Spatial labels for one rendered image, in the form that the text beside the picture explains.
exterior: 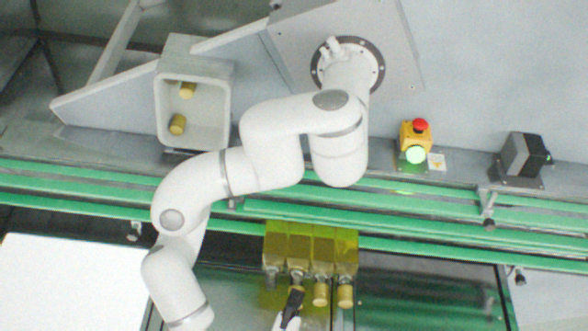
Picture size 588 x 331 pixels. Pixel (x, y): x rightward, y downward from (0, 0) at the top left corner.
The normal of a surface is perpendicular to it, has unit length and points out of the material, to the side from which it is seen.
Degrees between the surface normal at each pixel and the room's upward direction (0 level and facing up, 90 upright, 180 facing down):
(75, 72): 90
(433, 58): 0
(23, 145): 90
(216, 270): 90
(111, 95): 0
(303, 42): 5
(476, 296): 90
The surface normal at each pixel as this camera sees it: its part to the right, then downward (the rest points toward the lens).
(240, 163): -0.10, -0.26
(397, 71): -0.13, 0.68
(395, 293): 0.11, -0.68
